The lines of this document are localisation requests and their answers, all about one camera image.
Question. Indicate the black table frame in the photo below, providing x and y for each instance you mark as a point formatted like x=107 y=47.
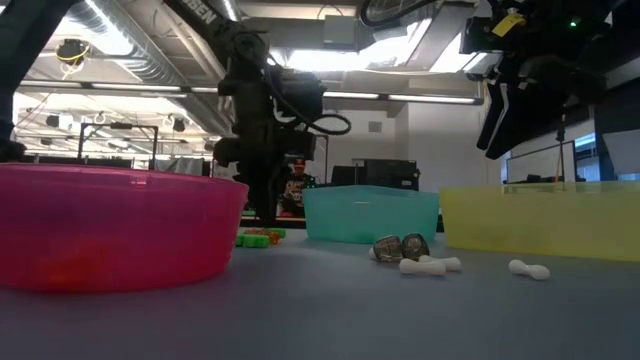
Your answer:
x=295 y=223

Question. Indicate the black equipment cabinet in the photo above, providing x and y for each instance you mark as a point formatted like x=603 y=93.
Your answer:
x=390 y=175

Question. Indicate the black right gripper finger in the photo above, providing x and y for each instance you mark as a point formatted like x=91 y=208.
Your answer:
x=492 y=115
x=525 y=120

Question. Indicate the grey ceiling ventilation box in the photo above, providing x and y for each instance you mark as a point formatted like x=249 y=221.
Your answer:
x=340 y=32

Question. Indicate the grey wall vent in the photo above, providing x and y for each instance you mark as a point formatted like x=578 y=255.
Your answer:
x=375 y=127

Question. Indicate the black light stand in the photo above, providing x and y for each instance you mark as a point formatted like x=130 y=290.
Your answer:
x=561 y=150

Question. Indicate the black metal gantry frame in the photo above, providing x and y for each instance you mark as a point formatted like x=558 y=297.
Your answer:
x=327 y=165
x=120 y=126

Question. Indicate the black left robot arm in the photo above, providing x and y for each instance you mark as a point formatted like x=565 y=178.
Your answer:
x=210 y=20

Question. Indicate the person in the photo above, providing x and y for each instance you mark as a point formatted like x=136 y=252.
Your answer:
x=299 y=187

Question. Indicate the translucent teal plastic bin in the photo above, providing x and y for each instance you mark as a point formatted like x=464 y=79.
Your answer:
x=370 y=215

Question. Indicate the shiny metal jingle bell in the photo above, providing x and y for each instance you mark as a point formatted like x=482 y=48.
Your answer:
x=388 y=248

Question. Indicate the large metal ceiling duct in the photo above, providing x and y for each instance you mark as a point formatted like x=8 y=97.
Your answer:
x=435 y=35

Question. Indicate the silver ceiling air duct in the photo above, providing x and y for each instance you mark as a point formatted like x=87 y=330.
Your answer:
x=125 y=45

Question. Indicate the translucent yellow plastic bin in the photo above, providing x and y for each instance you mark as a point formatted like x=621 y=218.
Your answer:
x=550 y=220

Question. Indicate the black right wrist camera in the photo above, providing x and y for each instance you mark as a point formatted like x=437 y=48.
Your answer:
x=480 y=35

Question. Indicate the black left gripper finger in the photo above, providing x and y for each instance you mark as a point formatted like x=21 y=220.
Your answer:
x=269 y=195
x=255 y=195

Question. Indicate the grey monitor screen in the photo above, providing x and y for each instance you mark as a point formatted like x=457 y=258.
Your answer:
x=622 y=152

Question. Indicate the translucent pink plastic bowl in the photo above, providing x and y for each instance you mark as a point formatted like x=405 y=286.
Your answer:
x=115 y=225

